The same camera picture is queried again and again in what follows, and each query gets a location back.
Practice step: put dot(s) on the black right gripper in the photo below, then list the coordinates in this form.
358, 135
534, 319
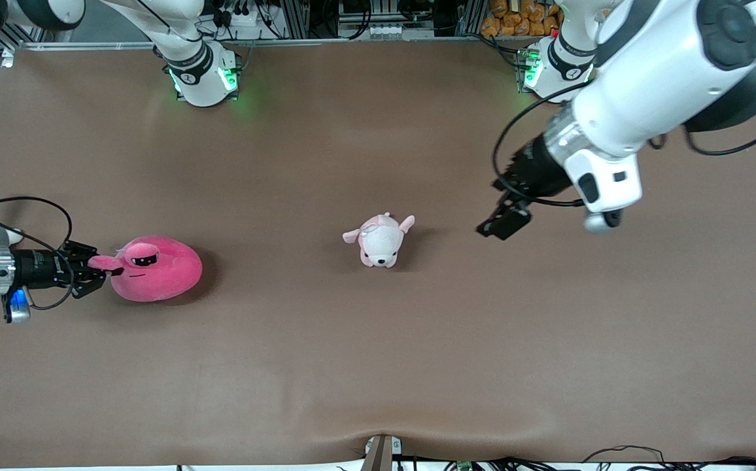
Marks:
39, 269

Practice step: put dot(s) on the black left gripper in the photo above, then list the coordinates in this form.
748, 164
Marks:
537, 171

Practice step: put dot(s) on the round pink plush toy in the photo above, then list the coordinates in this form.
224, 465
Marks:
155, 271

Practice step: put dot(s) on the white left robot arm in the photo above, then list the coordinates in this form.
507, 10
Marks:
652, 85

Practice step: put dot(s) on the white pink plush dog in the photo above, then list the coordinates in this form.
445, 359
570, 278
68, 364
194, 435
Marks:
381, 242

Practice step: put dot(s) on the bag of orange toys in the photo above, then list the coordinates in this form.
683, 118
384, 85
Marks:
522, 16

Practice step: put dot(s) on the white terminal block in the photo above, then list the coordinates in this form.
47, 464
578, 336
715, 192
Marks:
388, 31

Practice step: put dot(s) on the white power strip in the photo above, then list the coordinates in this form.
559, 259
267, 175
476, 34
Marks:
240, 16

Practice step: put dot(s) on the aluminium table edge rail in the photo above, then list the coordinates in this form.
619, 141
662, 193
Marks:
352, 41

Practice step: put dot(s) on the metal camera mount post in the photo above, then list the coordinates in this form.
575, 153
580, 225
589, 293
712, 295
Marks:
381, 454

